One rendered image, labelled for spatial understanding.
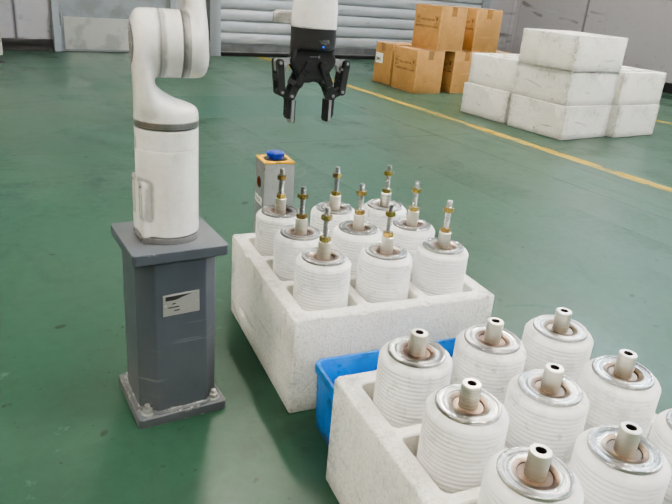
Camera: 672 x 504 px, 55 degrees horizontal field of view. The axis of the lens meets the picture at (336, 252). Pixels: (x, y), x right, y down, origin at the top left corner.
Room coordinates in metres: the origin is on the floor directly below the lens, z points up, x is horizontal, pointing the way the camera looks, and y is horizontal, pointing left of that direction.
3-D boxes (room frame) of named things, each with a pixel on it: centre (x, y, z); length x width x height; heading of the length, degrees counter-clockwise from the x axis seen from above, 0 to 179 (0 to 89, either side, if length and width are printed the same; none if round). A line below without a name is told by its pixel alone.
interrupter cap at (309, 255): (1.02, 0.02, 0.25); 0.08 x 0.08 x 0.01
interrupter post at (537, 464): (0.52, -0.21, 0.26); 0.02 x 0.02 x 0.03
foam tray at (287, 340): (1.17, -0.04, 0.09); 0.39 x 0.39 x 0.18; 25
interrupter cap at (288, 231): (1.12, 0.07, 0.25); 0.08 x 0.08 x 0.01
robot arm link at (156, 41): (0.94, 0.26, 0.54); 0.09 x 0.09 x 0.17; 22
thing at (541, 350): (0.83, -0.33, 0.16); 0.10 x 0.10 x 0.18
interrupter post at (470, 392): (0.62, -0.16, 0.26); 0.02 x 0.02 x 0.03
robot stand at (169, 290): (0.94, 0.26, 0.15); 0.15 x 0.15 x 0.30; 32
